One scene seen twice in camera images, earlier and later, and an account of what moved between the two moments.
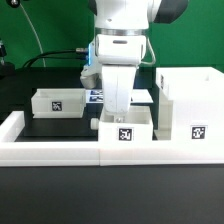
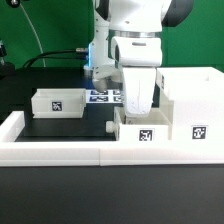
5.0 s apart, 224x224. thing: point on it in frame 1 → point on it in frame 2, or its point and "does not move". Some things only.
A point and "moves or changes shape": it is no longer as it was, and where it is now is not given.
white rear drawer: (58, 103) does not move
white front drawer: (134, 125) moves or changes shape
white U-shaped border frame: (15, 153) does not move
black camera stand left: (7, 69) does not move
